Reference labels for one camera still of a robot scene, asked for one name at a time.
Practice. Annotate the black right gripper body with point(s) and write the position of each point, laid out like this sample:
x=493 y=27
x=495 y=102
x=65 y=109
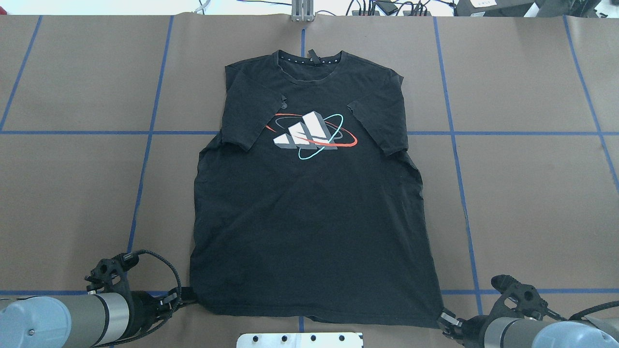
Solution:
x=475 y=327

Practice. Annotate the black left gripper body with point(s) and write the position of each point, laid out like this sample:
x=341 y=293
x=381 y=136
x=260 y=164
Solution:
x=141 y=308

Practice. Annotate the black graphic t-shirt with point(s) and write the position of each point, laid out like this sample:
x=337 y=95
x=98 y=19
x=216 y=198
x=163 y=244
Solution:
x=307 y=202

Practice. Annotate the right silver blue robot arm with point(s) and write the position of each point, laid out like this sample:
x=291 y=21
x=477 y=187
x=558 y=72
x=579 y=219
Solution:
x=510 y=332

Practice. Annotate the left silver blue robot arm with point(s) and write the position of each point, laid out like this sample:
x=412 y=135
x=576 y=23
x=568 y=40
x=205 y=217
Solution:
x=98 y=319

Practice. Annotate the silver mounting plate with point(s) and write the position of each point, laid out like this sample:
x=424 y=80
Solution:
x=301 y=340

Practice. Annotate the aluminium frame post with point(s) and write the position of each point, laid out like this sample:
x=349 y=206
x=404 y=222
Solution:
x=302 y=11

